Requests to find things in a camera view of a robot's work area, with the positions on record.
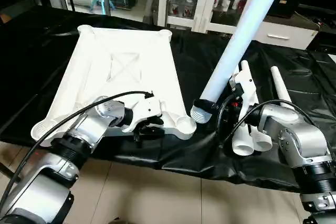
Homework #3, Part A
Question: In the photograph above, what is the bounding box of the white plastic table leg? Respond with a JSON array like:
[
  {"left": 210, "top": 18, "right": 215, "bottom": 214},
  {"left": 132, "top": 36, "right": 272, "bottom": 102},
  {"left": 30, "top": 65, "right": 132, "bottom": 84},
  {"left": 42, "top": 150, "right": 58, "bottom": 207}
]
[
  {"left": 232, "top": 124, "right": 256, "bottom": 157},
  {"left": 269, "top": 66, "right": 296, "bottom": 110},
  {"left": 190, "top": 0, "right": 291, "bottom": 125},
  {"left": 239, "top": 60, "right": 275, "bottom": 152}
]

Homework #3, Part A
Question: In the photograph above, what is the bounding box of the white plastic table top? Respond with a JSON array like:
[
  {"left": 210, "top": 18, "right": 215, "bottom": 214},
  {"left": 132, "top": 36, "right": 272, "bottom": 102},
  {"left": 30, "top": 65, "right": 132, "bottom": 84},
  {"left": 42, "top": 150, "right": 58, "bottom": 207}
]
[{"left": 30, "top": 24, "right": 198, "bottom": 148}]

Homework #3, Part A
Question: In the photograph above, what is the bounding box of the white drawer unit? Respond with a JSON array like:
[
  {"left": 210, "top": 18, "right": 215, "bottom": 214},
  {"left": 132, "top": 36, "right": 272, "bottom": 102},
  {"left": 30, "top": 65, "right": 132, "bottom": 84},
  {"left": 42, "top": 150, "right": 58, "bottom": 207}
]
[{"left": 254, "top": 19, "right": 321, "bottom": 51}]

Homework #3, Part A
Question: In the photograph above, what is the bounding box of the light blue plastic object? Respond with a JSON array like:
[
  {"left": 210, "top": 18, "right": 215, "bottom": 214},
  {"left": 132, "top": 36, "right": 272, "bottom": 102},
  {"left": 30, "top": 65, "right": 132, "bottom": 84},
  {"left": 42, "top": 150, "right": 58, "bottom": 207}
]
[{"left": 89, "top": 0, "right": 117, "bottom": 14}]

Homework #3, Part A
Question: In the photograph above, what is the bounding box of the black plastic mat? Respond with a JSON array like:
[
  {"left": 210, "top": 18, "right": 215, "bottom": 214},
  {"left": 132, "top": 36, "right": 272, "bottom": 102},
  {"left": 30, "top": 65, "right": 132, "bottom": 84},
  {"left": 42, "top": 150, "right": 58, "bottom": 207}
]
[{"left": 0, "top": 5, "right": 336, "bottom": 193}]

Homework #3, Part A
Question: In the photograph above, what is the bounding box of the black metal table leg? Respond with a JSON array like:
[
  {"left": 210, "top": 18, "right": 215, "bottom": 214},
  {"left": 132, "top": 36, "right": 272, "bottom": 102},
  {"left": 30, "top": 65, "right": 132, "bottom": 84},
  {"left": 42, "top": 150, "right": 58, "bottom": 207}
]
[{"left": 0, "top": 162, "right": 15, "bottom": 184}]

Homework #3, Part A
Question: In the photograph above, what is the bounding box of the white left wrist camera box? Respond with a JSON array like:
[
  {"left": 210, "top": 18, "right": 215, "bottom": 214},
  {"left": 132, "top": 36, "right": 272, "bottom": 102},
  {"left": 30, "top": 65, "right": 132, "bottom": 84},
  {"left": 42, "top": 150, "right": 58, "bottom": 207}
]
[{"left": 125, "top": 97, "right": 165, "bottom": 133}]

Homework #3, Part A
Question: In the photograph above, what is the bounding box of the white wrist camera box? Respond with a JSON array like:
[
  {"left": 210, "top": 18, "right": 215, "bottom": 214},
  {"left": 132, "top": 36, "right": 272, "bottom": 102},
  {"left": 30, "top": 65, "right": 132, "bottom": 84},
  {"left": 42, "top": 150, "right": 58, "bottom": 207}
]
[
  {"left": 228, "top": 69, "right": 259, "bottom": 113},
  {"left": 125, "top": 97, "right": 165, "bottom": 133}
]

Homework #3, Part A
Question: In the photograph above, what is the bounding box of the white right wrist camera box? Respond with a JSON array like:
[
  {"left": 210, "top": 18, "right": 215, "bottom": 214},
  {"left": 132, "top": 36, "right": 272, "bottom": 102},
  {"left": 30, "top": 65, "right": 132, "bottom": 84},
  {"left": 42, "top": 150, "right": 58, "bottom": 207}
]
[{"left": 228, "top": 69, "right": 259, "bottom": 113}]

